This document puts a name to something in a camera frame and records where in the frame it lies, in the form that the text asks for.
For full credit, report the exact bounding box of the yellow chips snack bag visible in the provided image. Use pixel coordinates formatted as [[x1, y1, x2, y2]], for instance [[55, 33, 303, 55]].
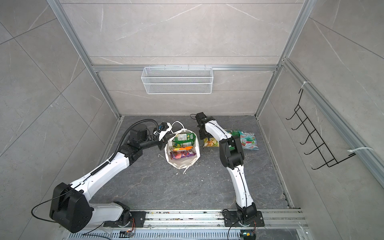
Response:
[[203, 138, 220, 148]]

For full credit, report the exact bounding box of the white floral paper bag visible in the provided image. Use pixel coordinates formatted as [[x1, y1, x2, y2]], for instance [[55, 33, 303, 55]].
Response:
[[165, 121, 201, 173]]

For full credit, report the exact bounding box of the green Fox's candy bag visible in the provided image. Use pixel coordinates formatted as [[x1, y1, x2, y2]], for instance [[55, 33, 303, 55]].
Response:
[[225, 130, 243, 151]]

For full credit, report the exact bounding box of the teal snack packet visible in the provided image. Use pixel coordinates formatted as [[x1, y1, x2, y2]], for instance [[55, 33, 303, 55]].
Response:
[[239, 131, 259, 150]]

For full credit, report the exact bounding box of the orange snack packet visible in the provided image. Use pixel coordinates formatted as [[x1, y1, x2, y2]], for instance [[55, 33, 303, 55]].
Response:
[[172, 146, 194, 152]]

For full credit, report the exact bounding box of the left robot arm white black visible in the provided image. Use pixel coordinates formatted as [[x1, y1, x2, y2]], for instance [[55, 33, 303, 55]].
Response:
[[49, 119, 173, 233]]

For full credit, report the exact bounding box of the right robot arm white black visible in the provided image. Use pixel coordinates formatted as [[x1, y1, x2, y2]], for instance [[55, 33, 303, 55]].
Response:
[[195, 112, 263, 226]]

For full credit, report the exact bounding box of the green white snack packet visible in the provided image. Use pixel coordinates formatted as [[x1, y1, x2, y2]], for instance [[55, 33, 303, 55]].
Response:
[[172, 133, 196, 148]]

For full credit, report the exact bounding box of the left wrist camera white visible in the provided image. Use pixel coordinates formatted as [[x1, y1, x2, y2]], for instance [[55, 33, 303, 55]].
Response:
[[154, 122, 173, 141]]

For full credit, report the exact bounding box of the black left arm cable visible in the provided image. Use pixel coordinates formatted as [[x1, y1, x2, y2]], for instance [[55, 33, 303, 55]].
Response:
[[106, 118, 160, 161]]

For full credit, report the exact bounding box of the white wire mesh basket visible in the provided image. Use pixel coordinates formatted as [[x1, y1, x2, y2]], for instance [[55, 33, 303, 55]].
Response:
[[141, 67, 214, 95]]

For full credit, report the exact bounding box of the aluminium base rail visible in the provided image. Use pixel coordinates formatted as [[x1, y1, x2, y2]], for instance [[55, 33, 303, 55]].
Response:
[[56, 209, 313, 240]]

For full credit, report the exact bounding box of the black wire hook rack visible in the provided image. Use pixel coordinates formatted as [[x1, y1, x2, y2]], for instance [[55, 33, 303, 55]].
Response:
[[286, 89, 356, 170]]

